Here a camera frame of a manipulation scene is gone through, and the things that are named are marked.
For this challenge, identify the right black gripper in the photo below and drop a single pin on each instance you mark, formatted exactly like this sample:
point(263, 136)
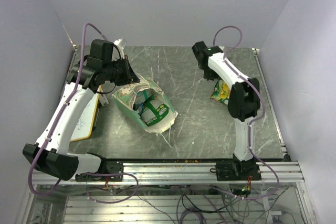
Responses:
point(211, 76)

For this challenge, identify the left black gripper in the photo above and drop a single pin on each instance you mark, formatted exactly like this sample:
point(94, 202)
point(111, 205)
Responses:
point(129, 76)

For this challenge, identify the yellow green snack packet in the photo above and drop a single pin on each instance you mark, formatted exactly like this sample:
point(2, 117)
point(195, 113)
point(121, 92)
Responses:
point(221, 92)

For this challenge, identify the green paper bag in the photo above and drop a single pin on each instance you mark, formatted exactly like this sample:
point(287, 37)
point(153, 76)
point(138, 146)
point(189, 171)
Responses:
point(125, 98)

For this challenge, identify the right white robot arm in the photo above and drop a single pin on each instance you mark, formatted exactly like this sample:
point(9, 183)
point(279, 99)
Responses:
point(244, 95)

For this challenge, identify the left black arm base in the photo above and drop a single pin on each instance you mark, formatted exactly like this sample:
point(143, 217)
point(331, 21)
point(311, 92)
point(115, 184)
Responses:
point(110, 167)

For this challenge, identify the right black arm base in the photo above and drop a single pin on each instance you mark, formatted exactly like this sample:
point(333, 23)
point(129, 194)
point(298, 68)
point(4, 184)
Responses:
point(234, 170)

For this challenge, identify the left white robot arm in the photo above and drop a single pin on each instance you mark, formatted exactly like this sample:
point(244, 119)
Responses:
point(49, 154)

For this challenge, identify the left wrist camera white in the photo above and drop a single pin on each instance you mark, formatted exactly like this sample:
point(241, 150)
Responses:
point(118, 49)

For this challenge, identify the small whiteboard yellow frame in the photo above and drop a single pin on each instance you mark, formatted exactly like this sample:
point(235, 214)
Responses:
point(86, 123)

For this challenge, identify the aluminium rail frame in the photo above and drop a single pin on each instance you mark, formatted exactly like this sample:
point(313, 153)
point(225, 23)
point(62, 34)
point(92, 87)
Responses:
point(202, 174)

